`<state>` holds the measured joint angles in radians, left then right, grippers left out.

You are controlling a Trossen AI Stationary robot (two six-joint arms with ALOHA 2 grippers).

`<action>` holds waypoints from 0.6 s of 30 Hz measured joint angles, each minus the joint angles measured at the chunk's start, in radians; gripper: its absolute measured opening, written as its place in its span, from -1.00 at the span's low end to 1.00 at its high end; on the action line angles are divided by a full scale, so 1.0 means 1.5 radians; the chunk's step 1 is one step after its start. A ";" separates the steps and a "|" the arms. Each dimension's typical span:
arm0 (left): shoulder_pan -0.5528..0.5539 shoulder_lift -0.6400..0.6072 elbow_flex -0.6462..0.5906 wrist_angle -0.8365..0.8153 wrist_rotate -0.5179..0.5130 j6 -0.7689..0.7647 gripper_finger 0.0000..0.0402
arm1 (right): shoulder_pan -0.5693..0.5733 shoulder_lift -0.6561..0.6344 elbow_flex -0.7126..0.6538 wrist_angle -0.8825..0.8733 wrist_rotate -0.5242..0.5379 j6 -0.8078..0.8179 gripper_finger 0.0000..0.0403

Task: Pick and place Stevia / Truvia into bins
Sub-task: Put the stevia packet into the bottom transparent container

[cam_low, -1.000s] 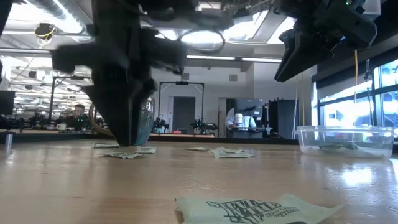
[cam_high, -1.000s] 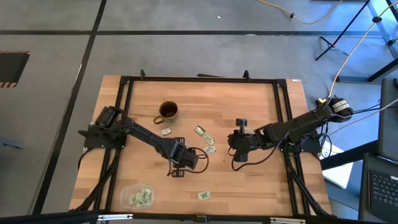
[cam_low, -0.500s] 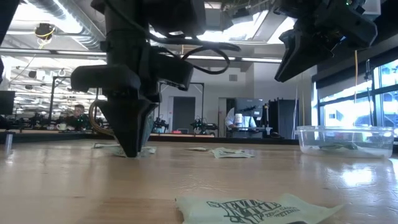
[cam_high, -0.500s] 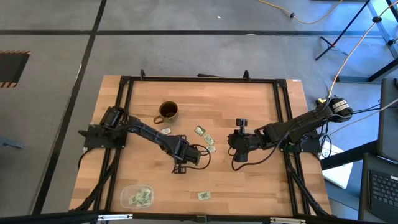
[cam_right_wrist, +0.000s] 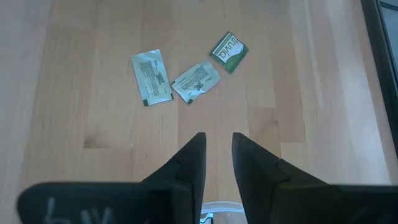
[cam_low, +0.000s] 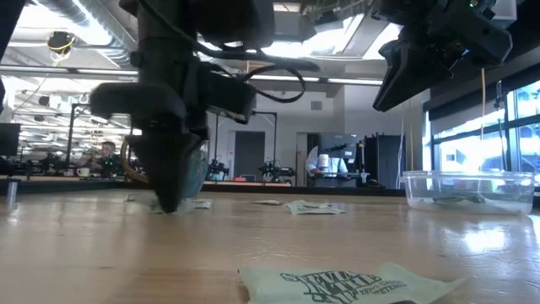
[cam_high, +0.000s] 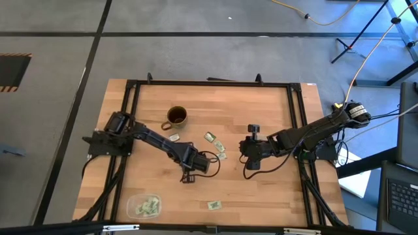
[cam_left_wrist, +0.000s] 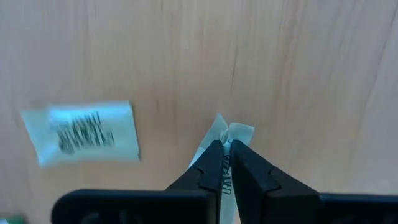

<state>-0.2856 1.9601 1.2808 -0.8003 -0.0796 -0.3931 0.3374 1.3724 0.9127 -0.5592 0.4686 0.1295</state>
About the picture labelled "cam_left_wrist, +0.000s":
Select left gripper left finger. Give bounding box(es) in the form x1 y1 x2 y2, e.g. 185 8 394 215
164 139 225 224

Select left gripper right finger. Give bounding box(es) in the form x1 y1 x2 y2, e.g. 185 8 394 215
231 140 322 224

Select pale green Stevia packet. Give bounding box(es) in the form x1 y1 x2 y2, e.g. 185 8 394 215
20 99 141 169
188 113 255 224

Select green white Truvia packet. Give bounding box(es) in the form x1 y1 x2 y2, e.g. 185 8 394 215
0 213 26 224

